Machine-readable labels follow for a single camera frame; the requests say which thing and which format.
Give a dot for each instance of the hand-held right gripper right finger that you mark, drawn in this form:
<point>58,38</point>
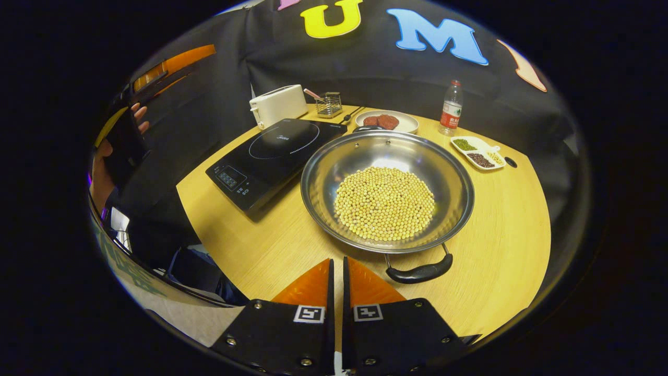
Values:
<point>346,339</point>

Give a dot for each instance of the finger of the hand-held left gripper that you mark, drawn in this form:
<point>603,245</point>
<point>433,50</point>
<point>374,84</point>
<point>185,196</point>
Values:
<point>169,83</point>
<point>177,61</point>

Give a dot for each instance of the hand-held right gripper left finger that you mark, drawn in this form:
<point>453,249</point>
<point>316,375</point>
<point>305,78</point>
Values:
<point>330,339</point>

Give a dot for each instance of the black induction cooktop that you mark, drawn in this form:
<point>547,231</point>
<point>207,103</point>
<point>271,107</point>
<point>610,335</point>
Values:
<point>271,156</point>

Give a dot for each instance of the pile of soybeans in pot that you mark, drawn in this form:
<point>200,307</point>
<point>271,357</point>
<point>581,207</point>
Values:
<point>383,203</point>

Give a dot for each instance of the white toaster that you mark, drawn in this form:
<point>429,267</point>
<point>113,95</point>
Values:
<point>279,107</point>

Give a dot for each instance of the pink straw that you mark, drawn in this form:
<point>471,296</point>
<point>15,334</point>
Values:
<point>312,93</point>

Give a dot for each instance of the black backdrop cloth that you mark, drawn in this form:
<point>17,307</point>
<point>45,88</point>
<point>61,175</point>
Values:
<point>365,78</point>

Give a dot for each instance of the brown meat slice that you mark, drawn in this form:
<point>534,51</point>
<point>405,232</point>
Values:
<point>371,121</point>
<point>389,122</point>

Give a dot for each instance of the white round plate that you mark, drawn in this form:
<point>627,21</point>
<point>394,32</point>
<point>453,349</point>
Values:
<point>407,124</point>

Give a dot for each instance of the heap of dark red beans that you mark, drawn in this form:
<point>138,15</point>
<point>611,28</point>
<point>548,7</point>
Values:
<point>480,160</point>

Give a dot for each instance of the heap of green mung beans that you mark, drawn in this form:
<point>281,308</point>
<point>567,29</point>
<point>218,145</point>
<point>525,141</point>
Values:
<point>464,144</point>

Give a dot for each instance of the white divided dish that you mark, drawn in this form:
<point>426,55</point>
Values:
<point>477,149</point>

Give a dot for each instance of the small heap of soybeans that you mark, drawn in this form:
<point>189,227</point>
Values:
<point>496,157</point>

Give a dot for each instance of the black table grommet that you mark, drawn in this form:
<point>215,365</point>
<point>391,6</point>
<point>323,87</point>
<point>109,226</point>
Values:
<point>511,162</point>

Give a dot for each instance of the clear bottle with red label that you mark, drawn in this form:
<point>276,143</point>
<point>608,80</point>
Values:
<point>451,112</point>

